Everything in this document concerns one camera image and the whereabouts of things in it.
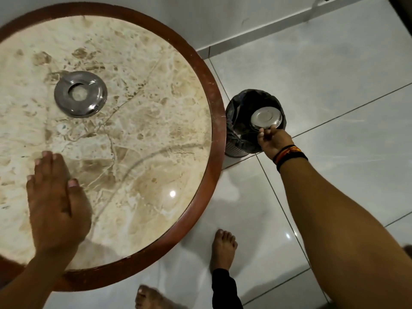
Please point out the person's left hand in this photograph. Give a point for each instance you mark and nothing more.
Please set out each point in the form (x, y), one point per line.
(56, 210)

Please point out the person's right hand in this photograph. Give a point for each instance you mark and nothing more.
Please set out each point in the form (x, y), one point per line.
(276, 139)

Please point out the person's right fingers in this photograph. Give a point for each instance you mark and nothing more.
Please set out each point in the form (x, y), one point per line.
(263, 134)

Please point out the person's left middle finger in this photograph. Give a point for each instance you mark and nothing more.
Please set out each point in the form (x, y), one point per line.
(46, 165)

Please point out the person's left little finger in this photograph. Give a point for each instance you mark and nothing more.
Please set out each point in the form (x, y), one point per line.
(30, 188)

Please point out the person's left thumb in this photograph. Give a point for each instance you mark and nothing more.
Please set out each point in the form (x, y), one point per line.
(77, 194)

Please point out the steel ashtray bowl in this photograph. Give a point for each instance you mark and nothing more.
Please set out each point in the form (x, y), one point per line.
(266, 117)

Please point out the person's left forearm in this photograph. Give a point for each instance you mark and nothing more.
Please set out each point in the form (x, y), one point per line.
(30, 283)

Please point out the person's right forearm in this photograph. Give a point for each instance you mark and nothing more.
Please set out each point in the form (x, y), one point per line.
(341, 241)

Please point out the orange black woven wristband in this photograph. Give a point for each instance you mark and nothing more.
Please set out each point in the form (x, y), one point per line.
(285, 151)

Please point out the black plastic bin liner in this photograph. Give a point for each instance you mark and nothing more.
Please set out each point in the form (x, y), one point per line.
(241, 115)

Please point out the small metal trash bin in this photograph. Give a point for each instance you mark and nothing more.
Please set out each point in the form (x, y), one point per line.
(236, 150)

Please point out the black thread wristband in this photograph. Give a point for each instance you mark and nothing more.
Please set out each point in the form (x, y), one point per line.
(291, 158)

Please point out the round marble table wooden rim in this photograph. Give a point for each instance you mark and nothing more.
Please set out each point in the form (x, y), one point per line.
(135, 131)

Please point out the person's right foot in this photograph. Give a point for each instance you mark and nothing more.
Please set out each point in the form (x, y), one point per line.
(222, 249)

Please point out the person's foot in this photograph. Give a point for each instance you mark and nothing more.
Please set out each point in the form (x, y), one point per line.
(222, 249)
(151, 299)

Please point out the person's left foot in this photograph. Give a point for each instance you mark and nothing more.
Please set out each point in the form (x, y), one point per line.
(151, 299)

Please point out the black trouser leg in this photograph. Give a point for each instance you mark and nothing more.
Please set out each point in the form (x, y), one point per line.
(225, 291)

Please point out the dark furniture piece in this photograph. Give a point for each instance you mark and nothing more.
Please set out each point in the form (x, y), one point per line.
(402, 4)

